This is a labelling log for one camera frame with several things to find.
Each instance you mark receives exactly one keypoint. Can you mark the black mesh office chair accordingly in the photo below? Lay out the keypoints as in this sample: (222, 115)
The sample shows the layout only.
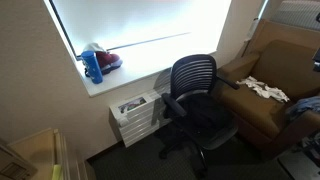
(191, 75)

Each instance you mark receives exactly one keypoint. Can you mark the brown upholstered couch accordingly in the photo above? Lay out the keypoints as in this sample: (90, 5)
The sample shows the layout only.
(253, 110)

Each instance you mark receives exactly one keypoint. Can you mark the colourful sticker on heater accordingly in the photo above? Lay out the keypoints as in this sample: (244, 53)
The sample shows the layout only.
(132, 104)

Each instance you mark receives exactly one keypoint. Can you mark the white drawer unit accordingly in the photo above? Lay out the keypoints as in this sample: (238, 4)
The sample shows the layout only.
(140, 116)

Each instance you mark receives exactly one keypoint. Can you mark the thin dark window bar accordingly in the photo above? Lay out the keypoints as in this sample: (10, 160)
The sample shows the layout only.
(150, 40)

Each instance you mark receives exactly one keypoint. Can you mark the red sneaker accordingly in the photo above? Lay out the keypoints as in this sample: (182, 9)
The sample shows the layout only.
(108, 60)

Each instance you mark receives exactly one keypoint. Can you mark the blue water bottle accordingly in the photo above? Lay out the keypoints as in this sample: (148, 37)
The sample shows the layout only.
(92, 68)

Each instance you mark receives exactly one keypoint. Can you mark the white cloth behind sneaker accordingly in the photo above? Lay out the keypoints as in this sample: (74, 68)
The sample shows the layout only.
(94, 46)

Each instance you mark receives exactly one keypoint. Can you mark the white crumpled cloth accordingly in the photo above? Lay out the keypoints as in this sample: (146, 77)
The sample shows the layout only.
(263, 88)

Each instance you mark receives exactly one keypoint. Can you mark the yellow paper slip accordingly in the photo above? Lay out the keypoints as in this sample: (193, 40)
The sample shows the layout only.
(56, 172)

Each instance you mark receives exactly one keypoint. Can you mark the blue crumpled garment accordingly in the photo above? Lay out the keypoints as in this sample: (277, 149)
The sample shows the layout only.
(305, 106)

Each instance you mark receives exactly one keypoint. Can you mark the white window blind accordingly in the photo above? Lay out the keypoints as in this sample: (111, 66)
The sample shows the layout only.
(296, 13)

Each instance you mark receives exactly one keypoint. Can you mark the dark glass side table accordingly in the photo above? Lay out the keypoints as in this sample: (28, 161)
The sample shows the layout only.
(298, 165)

